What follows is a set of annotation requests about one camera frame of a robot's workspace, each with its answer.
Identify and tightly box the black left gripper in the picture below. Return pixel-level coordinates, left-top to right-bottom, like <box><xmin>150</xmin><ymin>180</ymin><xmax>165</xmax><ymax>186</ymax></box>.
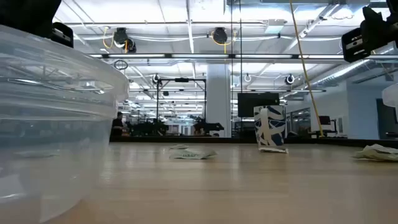
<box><xmin>0</xmin><ymin>0</ymin><xmax>75</xmax><ymax>49</ymax></box>

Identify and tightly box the black table edge rail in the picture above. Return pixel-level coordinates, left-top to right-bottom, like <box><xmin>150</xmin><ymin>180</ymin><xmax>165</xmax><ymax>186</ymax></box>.
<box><xmin>109</xmin><ymin>136</ymin><xmax>398</xmax><ymax>149</ymax></box>

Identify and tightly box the dark background workstation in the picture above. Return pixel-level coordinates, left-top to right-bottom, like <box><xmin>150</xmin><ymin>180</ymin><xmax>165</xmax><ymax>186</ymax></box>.
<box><xmin>129</xmin><ymin>119</ymin><xmax>169</xmax><ymax>137</ymax></box>

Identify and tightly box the dark door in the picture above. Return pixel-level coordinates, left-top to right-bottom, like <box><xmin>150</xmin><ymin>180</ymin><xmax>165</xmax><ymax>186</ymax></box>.
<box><xmin>376</xmin><ymin>98</ymin><xmax>398</xmax><ymax>139</ymax></box>

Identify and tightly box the black ceiling cord reel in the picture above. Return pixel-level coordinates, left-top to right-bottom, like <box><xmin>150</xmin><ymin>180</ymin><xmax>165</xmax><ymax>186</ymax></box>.
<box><xmin>113</xmin><ymin>27</ymin><xmax>137</xmax><ymax>54</ymax></box>
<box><xmin>211</xmin><ymin>27</ymin><xmax>229</xmax><ymax>45</ymax></box>

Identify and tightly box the person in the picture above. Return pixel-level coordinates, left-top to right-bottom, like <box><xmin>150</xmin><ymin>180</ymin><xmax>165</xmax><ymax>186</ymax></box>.
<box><xmin>110</xmin><ymin>111</ymin><xmax>125</xmax><ymax>139</ymax></box>

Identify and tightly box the white building column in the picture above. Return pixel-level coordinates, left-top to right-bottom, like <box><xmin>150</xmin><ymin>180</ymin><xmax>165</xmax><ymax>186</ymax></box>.
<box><xmin>206</xmin><ymin>63</ymin><xmax>232</xmax><ymax>138</ymax></box>

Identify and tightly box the white packet with green print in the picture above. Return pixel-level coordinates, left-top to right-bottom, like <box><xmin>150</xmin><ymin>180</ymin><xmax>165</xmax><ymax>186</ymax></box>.
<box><xmin>169</xmin><ymin>147</ymin><xmax>218</xmax><ymax>161</ymax></box>

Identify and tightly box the pale green packet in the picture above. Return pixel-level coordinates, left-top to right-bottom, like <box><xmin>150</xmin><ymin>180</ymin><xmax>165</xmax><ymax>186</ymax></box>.
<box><xmin>352</xmin><ymin>143</ymin><xmax>398</xmax><ymax>162</ymax></box>

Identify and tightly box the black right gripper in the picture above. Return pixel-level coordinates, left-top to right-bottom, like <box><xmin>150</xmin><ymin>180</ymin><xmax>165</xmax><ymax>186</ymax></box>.
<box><xmin>341</xmin><ymin>0</ymin><xmax>398</xmax><ymax>63</ymax></box>

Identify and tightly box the silver ceiling duct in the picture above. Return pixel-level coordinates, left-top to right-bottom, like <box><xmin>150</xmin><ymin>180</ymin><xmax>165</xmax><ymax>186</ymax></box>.
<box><xmin>307</xmin><ymin>46</ymin><xmax>398</xmax><ymax>88</ymax></box>

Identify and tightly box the blue and white patterned cup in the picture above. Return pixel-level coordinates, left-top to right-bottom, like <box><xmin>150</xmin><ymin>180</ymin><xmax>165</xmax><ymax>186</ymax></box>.
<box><xmin>253</xmin><ymin>105</ymin><xmax>287</xmax><ymax>147</ymax></box>

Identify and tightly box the coiled black ceiling cable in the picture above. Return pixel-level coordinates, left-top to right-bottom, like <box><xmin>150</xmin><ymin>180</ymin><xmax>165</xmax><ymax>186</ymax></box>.
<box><xmin>113</xmin><ymin>59</ymin><xmax>129</xmax><ymax>71</ymax></box>

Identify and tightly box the black metal frame rig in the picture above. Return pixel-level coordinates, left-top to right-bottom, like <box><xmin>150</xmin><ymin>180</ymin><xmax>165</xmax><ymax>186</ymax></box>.
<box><xmin>155</xmin><ymin>78</ymin><xmax>207</xmax><ymax>124</ymax></box>

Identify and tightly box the long ceiling light bar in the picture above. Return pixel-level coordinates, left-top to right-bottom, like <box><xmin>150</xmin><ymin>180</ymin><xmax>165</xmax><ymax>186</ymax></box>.
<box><xmin>89</xmin><ymin>53</ymin><xmax>398</xmax><ymax>61</ymax></box>

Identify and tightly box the clear plastic bin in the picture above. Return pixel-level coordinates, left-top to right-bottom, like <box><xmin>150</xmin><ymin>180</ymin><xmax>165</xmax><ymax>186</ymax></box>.
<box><xmin>0</xmin><ymin>24</ymin><xmax>130</xmax><ymax>224</ymax></box>

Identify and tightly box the translucent plastic container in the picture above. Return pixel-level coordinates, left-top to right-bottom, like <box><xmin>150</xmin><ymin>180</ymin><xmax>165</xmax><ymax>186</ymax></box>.
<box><xmin>381</xmin><ymin>83</ymin><xmax>398</xmax><ymax>108</ymax></box>

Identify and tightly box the black office chair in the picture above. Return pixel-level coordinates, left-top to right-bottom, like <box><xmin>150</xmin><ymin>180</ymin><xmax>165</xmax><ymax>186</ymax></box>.
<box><xmin>318</xmin><ymin>115</ymin><xmax>338</xmax><ymax>137</ymax></box>

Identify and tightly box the black monitor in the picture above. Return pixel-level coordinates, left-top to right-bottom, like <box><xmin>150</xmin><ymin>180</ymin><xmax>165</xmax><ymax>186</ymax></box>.
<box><xmin>238</xmin><ymin>92</ymin><xmax>280</xmax><ymax>118</ymax></box>

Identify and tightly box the thin black vertical pole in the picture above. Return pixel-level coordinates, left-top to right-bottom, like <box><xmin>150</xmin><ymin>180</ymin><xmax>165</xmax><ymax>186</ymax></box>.
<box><xmin>230</xmin><ymin>0</ymin><xmax>234</xmax><ymax>138</ymax></box>
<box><xmin>239</xmin><ymin>0</ymin><xmax>243</xmax><ymax>138</ymax></box>

